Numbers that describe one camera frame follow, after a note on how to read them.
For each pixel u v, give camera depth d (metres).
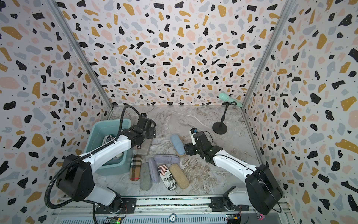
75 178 0.42
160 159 0.86
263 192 0.42
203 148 0.65
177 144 0.92
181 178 0.80
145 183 0.78
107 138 0.90
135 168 0.84
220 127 1.06
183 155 0.91
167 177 0.80
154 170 0.81
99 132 0.89
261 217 0.70
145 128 0.68
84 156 0.45
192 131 0.78
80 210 0.72
